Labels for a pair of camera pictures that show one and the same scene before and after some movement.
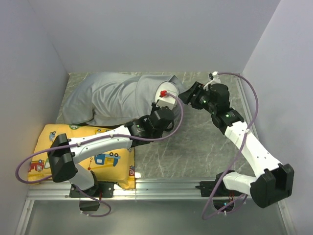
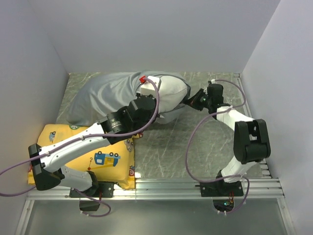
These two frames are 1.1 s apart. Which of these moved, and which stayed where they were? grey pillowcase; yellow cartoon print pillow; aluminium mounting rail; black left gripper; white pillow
Moved: black left gripper; white pillow; grey pillowcase
Stayed: yellow cartoon print pillow; aluminium mounting rail
